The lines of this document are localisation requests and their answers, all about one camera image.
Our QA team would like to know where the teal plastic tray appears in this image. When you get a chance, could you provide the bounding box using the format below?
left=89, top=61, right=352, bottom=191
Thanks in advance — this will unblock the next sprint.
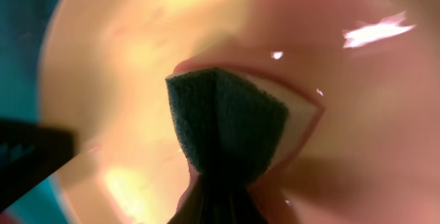
left=1, top=0, right=68, bottom=224

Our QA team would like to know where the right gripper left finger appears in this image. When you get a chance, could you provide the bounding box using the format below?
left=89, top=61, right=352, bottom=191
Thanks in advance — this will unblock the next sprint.
left=168, top=176, right=220, bottom=224

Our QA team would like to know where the green scrub sponge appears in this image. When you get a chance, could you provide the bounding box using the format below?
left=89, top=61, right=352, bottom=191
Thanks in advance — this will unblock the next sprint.
left=166, top=68, right=321, bottom=185

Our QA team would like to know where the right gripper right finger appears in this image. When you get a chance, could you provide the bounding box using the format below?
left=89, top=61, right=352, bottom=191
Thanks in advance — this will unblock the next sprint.
left=219, top=182, right=267, bottom=224

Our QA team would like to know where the yellow plate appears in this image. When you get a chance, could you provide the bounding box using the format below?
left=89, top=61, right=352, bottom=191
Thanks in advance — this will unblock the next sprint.
left=39, top=0, right=439, bottom=223

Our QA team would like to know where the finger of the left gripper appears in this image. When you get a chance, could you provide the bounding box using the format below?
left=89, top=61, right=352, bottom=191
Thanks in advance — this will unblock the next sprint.
left=1, top=119, right=75, bottom=211

